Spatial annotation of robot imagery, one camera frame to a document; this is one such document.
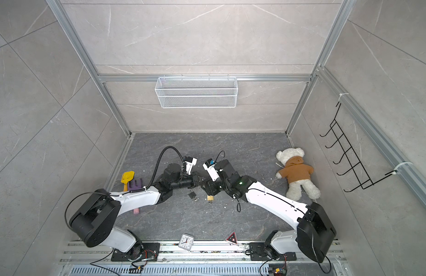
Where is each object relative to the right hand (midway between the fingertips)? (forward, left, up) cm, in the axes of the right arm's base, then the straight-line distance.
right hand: (206, 181), depth 80 cm
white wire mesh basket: (+51, +7, +15) cm, 54 cm away
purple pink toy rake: (+5, +40, -13) cm, 43 cm away
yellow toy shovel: (+10, +47, -12) cm, 49 cm away
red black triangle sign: (-22, -12, -14) cm, 28 cm away
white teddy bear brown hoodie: (+8, -50, -10) cm, 51 cm away
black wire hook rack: (-11, -57, +18) cm, 60 cm away
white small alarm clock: (-23, +9, -13) cm, 28 cm away
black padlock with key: (0, +8, -14) cm, 16 cm away
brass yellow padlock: (-2, -1, -15) cm, 15 cm away
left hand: (+3, -2, +1) cm, 4 cm away
